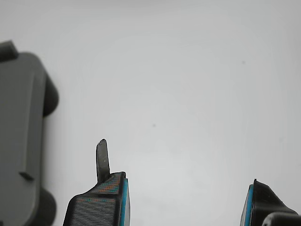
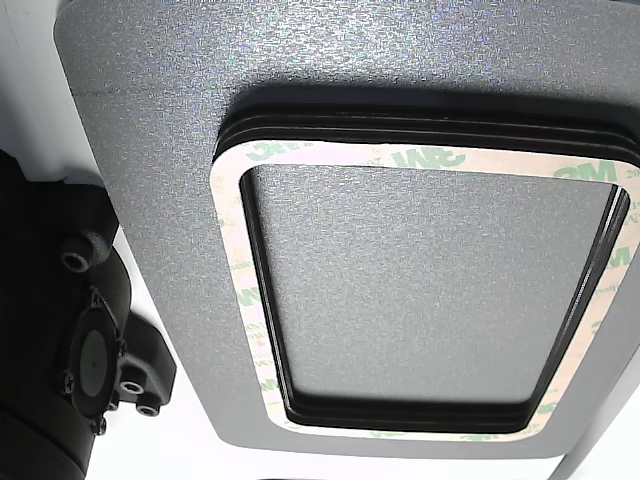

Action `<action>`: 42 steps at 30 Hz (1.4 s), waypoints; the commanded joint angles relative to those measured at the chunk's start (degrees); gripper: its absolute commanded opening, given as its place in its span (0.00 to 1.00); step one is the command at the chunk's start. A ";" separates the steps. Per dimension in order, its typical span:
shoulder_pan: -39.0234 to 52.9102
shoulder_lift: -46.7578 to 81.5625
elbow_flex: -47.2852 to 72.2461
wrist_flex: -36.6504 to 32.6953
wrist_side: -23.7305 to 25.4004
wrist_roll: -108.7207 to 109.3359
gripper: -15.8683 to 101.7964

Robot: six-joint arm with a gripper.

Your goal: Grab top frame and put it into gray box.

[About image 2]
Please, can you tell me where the black frame with 3M liner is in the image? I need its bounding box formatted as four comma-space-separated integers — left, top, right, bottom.
208, 130, 640, 443

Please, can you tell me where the gray textured tray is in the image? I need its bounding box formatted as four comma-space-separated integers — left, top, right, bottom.
53, 0, 640, 462

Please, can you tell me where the black frame with Adhesive-print liner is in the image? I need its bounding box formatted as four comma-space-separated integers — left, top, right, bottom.
214, 118, 640, 432

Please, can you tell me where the black rubber gasket frame stack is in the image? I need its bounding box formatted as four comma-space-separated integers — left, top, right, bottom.
218, 107, 640, 435

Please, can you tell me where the white rail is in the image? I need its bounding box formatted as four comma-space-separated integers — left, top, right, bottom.
0, 0, 110, 185

